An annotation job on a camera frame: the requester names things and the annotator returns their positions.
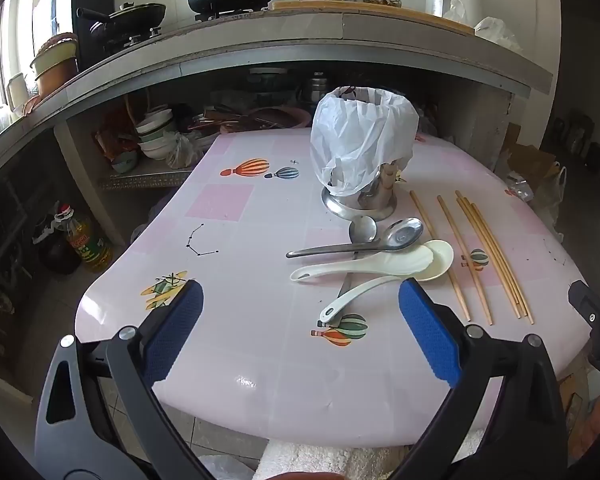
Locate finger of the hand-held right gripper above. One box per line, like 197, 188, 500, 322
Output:
568, 281, 600, 332

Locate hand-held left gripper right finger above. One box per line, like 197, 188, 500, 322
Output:
390, 277, 568, 480

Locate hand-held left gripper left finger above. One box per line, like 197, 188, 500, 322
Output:
34, 279, 216, 480

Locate cream soup spoon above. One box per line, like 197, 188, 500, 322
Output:
290, 246, 436, 285
319, 240, 455, 325

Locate oval-bowl metal spoon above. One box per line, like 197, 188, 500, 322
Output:
286, 217, 425, 260

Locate round-bowl metal spoon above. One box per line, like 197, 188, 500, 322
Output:
336, 215, 378, 298

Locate pink printed tablecloth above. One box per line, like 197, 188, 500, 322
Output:
74, 132, 588, 448

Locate cooking oil bottle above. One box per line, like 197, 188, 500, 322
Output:
55, 204, 113, 273

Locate dark brown jar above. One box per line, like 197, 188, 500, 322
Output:
34, 215, 81, 276

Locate metal tread-plate shelf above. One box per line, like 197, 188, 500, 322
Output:
100, 167, 196, 192

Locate cardboard box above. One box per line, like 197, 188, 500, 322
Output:
505, 125, 558, 186

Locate person's white fleece garment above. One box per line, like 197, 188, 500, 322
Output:
257, 432, 486, 480

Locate teal bowl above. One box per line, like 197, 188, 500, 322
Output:
111, 152, 140, 173

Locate filled clear plastic bag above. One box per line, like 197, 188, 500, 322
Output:
166, 132, 203, 170

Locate stack of white bowls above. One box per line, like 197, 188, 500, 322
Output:
134, 107, 178, 161

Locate red food packages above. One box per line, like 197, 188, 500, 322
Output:
96, 105, 136, 158

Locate pink plastic basin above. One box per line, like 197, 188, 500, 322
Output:
250, 105, 313, 131

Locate stacked steel pots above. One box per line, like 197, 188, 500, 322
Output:
300, 75, 341, 106

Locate crumpled white plastic bag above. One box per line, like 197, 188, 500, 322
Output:
474, 16, 523, 53

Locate concrete kitchen counter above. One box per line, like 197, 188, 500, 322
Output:
0, 10, 555, 171

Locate gas stove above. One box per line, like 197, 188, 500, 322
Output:
105, 6, 273, 55

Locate black lidded frying pan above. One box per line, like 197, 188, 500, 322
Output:
76, 2, 167, 36

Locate small white plastic bag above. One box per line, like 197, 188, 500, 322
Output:
442, 0, 468, 23

